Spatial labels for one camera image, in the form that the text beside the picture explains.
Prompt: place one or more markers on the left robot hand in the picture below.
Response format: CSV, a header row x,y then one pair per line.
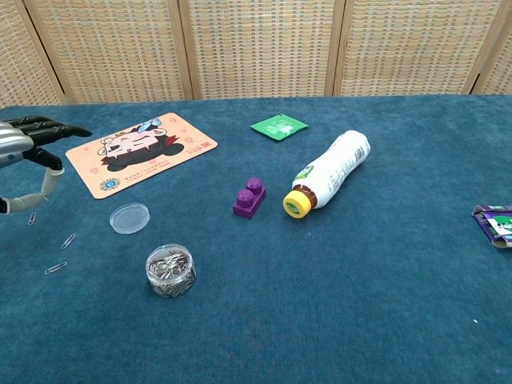
x,y
16,140

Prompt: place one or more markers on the silver paper clip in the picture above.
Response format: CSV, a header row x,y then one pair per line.
x,y
32,218
56,268
45,197
68,241

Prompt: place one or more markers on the clear round plastic lid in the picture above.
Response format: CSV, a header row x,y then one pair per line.
x,y
129,218

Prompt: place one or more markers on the clear jar of paper clips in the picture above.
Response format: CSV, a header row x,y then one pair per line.
x,y
170,272

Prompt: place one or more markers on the woven bamboo screen panel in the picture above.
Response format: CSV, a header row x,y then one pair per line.
x,y
408,48
116,48
260,48
500,68
20,60

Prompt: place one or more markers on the orange cartoon mouse pad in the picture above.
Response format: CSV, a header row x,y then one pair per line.
x,y
140,160

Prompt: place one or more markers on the purple toy brick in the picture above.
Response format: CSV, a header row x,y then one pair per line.
x,y
248,204

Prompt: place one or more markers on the green sachet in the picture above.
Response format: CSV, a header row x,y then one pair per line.
x,y
278,127

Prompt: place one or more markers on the white bottle yellow cap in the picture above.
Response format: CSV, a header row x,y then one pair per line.
x,y
336,168

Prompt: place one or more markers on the teal blue table cloth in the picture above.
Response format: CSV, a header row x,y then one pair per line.
x,y
320,300

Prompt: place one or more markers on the flattened purple milk carton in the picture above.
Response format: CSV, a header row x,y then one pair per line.
x,y
498,226

